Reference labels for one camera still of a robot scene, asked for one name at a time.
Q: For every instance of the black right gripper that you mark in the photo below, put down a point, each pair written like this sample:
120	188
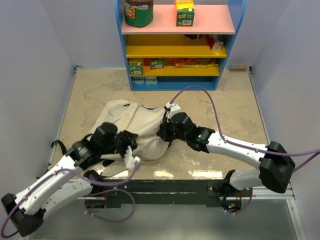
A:
163	132

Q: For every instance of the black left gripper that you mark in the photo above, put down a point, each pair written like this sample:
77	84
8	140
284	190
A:
129	139

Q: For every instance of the beige canvas backpack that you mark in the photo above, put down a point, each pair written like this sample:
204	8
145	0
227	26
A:
137	119

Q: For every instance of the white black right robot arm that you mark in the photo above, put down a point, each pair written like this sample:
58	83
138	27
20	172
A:
271	167

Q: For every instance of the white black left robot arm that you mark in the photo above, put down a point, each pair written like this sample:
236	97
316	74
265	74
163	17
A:
69	179

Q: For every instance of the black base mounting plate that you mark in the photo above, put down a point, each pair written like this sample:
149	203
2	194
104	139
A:
209	193

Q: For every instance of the light blue box right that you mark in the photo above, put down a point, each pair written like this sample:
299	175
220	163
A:
151	80

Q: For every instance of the light blue box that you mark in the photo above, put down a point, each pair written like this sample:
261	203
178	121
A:
138	80
151	80

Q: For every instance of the light blue box left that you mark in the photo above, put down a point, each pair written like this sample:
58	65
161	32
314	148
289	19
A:
138	80

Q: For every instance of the orange yellow snack packets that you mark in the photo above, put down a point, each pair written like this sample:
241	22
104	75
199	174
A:
194	62

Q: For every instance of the green box lower middle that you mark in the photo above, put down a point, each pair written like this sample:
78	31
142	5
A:
156	63

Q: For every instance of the green box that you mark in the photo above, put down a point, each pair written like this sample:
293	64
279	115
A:
156	63
136	68

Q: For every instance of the green box lower left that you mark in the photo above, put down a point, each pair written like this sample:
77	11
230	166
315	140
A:
136	68

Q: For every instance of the blue colourful shelf unit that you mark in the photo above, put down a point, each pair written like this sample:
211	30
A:
163	39

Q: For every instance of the small white pink eraser box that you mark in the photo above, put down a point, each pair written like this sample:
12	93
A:
238	67

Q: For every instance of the red white box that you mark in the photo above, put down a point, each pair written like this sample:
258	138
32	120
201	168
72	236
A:
214	41

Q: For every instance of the green yellow carton top shelf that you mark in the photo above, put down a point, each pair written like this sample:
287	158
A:
185	13

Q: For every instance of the green brown jar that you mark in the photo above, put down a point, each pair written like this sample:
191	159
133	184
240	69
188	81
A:
138	13

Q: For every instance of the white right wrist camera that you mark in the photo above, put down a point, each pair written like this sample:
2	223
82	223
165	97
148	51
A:
171	109

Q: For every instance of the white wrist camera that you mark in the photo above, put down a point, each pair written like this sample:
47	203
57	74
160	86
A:
131	161
171	109

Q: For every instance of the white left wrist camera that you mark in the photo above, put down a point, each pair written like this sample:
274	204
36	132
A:
131	161

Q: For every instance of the aluminium frame rail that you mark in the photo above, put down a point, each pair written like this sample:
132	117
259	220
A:
132	132

